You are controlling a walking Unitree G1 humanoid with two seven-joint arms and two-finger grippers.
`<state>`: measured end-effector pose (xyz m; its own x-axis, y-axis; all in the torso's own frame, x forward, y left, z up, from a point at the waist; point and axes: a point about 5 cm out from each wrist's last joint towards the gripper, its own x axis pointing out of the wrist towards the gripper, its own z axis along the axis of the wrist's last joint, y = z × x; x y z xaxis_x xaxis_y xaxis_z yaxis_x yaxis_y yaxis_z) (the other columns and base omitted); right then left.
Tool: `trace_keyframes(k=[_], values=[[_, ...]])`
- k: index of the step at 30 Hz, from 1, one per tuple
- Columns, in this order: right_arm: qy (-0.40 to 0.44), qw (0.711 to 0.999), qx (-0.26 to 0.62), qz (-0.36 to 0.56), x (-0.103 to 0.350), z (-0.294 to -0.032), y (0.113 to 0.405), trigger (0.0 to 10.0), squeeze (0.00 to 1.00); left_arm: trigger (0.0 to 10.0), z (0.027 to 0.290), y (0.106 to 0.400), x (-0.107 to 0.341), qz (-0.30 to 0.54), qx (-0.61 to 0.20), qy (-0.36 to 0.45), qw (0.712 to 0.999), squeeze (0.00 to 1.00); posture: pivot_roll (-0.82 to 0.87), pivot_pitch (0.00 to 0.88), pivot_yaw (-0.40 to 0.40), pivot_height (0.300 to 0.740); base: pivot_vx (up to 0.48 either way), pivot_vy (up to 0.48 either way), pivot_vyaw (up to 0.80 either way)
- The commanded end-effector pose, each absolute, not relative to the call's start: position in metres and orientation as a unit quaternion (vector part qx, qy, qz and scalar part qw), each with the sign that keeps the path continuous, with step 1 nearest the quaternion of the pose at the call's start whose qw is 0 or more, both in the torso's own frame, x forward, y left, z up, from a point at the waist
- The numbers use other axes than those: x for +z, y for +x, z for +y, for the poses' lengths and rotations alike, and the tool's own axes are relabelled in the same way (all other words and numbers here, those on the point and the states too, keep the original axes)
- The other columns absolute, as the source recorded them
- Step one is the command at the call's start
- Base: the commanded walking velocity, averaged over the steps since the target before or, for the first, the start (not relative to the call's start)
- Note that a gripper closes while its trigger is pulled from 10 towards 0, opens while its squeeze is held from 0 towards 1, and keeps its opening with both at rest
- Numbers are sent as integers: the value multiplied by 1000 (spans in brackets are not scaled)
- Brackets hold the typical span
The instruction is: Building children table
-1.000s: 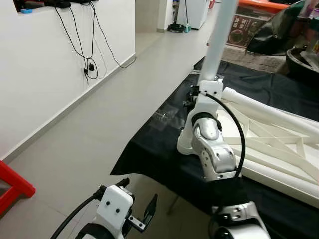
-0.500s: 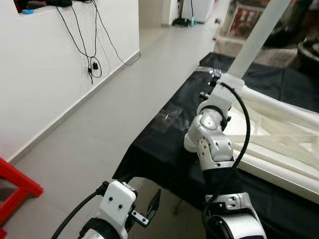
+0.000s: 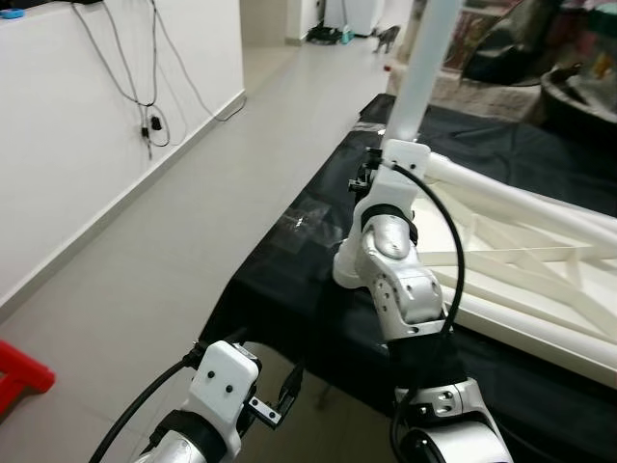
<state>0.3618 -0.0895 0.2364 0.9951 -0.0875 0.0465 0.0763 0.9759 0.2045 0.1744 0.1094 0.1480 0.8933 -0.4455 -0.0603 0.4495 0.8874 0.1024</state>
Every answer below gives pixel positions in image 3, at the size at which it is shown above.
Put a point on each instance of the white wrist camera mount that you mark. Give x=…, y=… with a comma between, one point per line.
x=405, y=159
x=222, y=381

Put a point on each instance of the black tablecloth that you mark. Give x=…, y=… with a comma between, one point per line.
x=289, y=289

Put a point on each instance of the dark grey cat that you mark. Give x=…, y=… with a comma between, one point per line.
x=386, y=39

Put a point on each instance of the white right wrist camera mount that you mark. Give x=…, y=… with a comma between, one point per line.
x=405, y=159

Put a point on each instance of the black round pan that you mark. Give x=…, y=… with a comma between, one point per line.
x=578, y=101

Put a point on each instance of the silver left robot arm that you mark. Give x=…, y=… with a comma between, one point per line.
x=169, y=451

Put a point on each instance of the white plastic table top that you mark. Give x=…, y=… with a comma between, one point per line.
x=540, y=280

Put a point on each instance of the flat clear tape patch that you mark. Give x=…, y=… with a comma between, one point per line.
x=374, y=126

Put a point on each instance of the red plastic stool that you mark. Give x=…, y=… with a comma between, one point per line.
x=19, y=371

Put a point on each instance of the shiny black bag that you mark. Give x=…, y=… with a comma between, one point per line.
x=521, y=48

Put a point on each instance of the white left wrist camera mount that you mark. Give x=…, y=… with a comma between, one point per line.
x=222, y=381

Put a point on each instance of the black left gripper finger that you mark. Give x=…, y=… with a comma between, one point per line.
x=293, y=386

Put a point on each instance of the beige padded base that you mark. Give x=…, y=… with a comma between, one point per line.
x=482, y=96

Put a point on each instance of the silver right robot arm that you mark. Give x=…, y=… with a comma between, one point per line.
x=395, y=280

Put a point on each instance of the black floor mop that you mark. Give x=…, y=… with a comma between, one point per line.
x=328, y=37

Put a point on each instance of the crumpled clear tape patch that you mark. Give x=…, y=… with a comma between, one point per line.
x=301, y=224

